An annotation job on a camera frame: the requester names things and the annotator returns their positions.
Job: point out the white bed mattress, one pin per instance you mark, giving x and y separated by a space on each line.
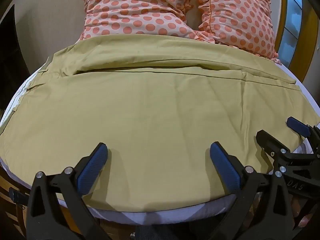
140 213

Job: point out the window with yellow frame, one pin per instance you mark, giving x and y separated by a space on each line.
292 17

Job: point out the orange polka dot pillow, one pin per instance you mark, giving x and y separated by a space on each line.
240 17
135 7

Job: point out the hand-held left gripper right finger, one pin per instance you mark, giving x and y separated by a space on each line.
226 170

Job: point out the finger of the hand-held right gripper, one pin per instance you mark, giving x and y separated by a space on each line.
297 127
268 140

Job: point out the olive yellow bed sheet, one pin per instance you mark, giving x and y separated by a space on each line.
150 120

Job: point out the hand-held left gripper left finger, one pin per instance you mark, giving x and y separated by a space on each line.
92 170

